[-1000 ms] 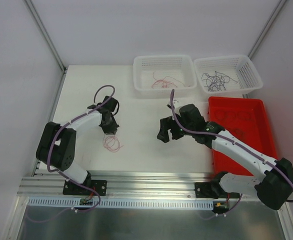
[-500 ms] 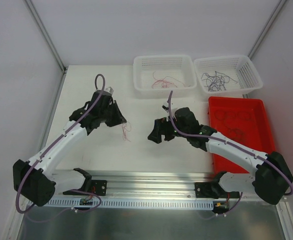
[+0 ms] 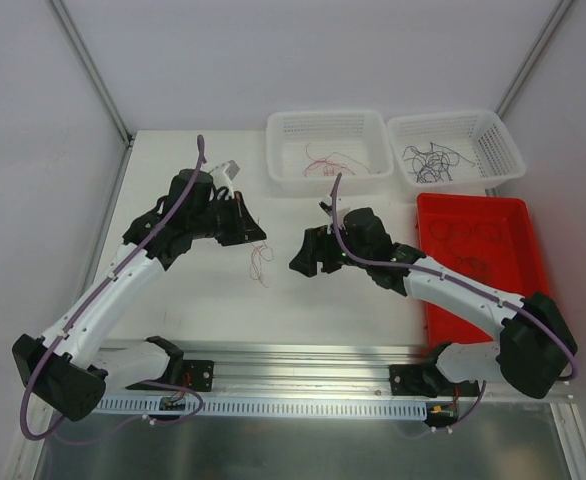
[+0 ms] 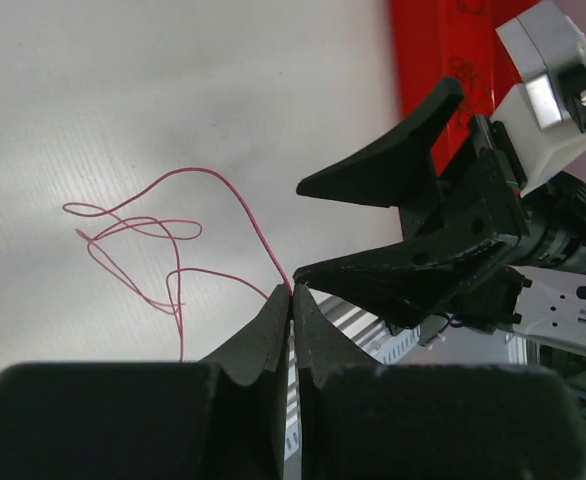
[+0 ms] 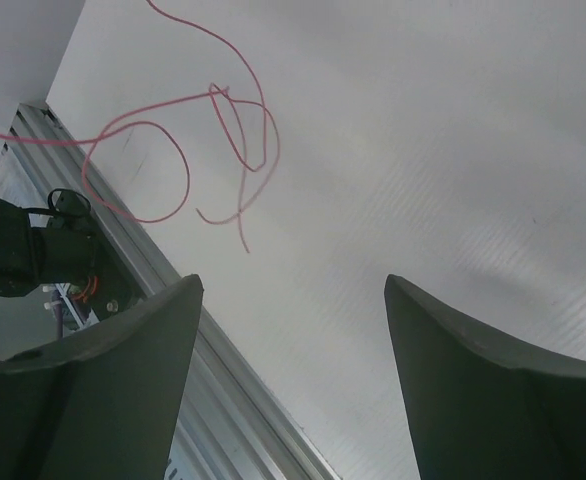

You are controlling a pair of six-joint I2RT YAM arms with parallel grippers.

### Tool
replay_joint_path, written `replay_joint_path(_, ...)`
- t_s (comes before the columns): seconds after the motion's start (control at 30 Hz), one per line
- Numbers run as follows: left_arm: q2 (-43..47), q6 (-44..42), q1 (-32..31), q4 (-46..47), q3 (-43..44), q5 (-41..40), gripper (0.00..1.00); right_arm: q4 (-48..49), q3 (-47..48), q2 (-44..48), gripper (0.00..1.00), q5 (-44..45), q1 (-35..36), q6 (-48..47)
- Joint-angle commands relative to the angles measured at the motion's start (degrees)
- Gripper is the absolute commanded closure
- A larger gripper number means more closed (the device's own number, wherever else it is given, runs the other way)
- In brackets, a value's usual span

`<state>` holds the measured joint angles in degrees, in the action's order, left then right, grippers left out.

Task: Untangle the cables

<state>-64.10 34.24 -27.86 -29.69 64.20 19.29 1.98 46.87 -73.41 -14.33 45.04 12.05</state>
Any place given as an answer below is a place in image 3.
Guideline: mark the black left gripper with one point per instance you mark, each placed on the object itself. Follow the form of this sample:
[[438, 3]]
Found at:
[[240, 218]]

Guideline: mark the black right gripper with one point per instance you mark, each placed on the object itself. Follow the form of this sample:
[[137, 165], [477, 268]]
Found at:
[[317, 250]]

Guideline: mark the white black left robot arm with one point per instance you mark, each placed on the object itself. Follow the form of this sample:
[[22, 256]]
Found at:
[[79, 334]]

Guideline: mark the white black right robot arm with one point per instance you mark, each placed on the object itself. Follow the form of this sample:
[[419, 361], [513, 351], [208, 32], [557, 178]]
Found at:
[[530, 344]]

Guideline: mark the white perforated basket left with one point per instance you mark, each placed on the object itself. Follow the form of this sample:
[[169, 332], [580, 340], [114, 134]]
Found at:
[[306, 150]]

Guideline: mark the white perforated basket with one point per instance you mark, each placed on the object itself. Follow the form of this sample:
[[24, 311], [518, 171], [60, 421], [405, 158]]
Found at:
[[453, 152], [306, 150]]

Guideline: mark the red plastic tray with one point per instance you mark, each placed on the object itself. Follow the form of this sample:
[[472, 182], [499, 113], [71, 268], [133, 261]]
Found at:
[[488, 239]]

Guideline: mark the white perforated basket right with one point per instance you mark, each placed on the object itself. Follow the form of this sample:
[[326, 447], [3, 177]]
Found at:
[[453, 152]]

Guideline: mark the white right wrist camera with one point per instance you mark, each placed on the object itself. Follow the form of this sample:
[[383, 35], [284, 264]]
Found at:
[[329, 206]]

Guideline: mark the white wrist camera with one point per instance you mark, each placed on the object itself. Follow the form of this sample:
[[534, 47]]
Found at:
[[224, 174], [329, 206]]

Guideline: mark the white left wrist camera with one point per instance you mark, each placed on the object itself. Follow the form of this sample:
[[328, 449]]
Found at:
[[224, 174]]

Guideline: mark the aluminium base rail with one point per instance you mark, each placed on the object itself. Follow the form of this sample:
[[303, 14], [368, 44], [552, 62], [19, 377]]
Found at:
[[250, 371]]

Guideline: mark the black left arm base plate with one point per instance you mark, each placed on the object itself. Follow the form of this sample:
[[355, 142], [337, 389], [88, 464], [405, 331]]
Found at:
[[197, 375]]

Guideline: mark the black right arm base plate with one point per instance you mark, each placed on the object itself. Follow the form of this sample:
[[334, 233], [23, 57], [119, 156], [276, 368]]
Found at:
[[425, 381]]

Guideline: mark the white slotted cable duct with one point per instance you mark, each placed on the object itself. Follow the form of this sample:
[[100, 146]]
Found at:
[[161, 405]]

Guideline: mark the aluminium frame post left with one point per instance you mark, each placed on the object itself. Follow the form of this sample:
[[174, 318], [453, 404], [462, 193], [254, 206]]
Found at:
[[88, 65]]

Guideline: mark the aluminium frame post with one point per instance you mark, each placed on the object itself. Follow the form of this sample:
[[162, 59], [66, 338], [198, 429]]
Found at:
[[88, 65], [543, 40]]

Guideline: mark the aluminium frame post right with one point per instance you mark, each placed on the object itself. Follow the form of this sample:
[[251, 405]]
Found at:
[[543, 40]]

